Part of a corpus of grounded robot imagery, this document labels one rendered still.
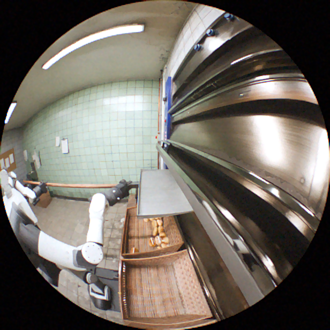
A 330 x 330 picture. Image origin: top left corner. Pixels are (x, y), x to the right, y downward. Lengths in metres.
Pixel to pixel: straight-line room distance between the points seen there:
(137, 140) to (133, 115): 0.45
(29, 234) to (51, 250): 0.08
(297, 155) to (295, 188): 0.06
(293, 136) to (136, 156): 1.88
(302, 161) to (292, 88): 0.13
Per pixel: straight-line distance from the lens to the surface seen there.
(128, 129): 1.82
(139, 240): 1.07
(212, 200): 0.16
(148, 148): 1.81
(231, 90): 0.34
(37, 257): 0.65
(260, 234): 0.20
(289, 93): 0.26
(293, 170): 0.22
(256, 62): 0.28
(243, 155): 0.26
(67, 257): 0.39
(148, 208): 0.49
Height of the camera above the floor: 1.53
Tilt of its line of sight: 19 degrees down
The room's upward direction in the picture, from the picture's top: 2 degrees clockwise
